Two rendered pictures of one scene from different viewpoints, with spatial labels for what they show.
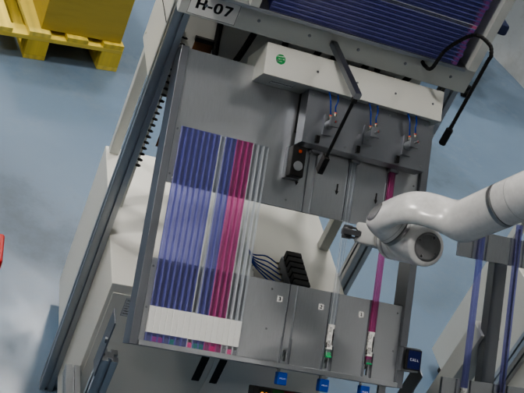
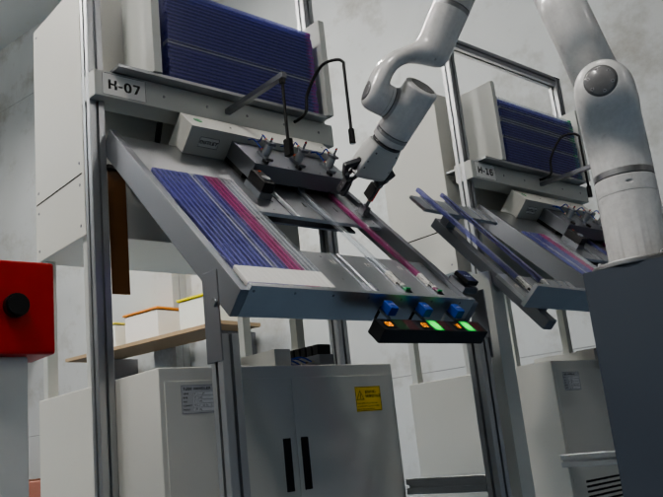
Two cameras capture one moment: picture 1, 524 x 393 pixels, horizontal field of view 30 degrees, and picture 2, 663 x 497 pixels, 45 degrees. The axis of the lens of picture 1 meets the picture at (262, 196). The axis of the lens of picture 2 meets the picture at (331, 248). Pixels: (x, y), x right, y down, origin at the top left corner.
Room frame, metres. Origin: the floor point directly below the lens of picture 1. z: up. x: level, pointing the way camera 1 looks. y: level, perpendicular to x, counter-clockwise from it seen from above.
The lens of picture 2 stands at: (0.25, 0.47, 0.42)
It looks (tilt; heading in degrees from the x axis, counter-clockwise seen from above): 14 degrees up; 340
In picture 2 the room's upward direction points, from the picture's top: 6 degrees counter-clockwise
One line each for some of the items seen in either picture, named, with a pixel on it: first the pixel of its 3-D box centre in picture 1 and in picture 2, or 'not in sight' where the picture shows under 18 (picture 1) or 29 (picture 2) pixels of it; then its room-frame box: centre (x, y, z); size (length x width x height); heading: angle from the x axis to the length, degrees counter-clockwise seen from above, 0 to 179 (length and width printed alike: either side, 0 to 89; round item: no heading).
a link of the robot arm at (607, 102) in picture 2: not in sight; (611, 121); (1.49, -0.62, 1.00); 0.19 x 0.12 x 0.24; 136
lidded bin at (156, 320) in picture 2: not in sight; (157, 326); (7.29, -0.41, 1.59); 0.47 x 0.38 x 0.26; 33
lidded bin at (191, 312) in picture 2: not in sight; (213, 312); (6.70, -0.79, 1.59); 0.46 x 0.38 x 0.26; 33
